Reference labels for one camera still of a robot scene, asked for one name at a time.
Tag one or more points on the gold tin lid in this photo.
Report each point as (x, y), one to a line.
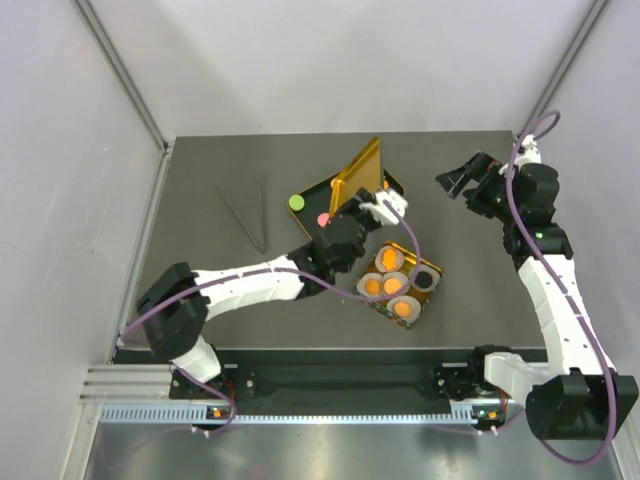
(364, 171)

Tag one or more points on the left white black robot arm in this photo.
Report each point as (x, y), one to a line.
(176, 307)

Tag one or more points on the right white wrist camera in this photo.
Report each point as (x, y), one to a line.
(528, 152)

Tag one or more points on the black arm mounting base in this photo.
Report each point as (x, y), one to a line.
(247, 382)

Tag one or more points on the black cookie tray gold rim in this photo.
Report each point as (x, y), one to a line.
(317, 198)

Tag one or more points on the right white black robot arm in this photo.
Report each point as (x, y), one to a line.
(578, 395)

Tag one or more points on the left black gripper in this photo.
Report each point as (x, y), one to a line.
(352, 206)

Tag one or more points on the black metal tweezers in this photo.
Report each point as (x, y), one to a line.
(253, 225)

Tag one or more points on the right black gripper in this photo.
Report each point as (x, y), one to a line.
(455, 181)

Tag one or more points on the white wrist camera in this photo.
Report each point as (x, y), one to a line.
(387, 207)
(528, 152)

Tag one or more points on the white slotted cable duct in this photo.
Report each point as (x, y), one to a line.
(202, 414)

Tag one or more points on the green round cookie left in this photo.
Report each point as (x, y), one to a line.
(296, 202)

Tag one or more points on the orange fish cookie in tin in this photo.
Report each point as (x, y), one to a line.
(390, 259)

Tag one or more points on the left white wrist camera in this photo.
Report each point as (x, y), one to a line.
(387, 207)

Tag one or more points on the white paper cookie cup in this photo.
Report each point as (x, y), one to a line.
(422, 267)
(405, 308)
(394, 284)
(360, 287)

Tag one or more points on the black round cookie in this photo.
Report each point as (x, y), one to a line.
(423, 281)

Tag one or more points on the green christmas cookie tin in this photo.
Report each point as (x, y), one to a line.
(408, 260)

